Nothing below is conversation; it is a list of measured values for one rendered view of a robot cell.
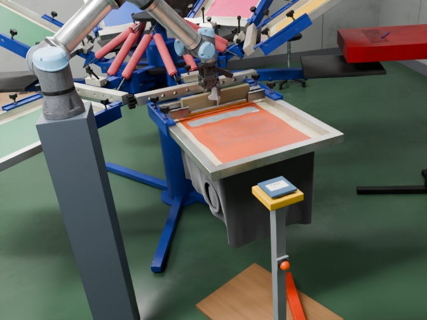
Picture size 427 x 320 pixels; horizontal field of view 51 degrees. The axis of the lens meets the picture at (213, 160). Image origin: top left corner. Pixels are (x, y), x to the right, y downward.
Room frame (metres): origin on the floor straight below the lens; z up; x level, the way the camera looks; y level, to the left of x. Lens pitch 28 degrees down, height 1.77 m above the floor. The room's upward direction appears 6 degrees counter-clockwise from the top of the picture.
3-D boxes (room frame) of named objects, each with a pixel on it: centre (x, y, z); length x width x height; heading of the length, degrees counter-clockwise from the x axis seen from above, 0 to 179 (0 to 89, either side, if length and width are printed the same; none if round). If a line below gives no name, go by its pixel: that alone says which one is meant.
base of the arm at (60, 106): (1.57, 0.54, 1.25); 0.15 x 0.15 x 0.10
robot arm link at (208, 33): (2.04, -0.02, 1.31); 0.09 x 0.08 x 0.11; 119
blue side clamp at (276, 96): (2.18, -0.29, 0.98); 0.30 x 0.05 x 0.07; 21
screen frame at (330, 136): (1.86, -0.12, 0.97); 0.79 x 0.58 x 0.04; 21
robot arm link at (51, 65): (1.58, 0.54, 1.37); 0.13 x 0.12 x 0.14; 29
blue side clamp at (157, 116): (1.98, 0.23, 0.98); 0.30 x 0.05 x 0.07; 21
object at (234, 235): (1.58, -0.22, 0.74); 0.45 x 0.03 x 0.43; 111
